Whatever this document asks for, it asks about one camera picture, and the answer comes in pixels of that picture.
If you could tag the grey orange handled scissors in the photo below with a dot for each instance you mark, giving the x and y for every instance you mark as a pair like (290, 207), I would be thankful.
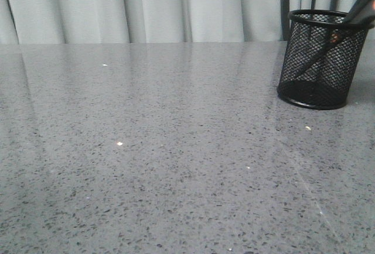
(360, 15)

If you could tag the black mesh pen bucket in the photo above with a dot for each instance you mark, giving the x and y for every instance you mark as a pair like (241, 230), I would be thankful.
(320, 59)

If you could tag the grey curtain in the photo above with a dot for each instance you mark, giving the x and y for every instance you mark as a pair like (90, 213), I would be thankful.
(151, 21)

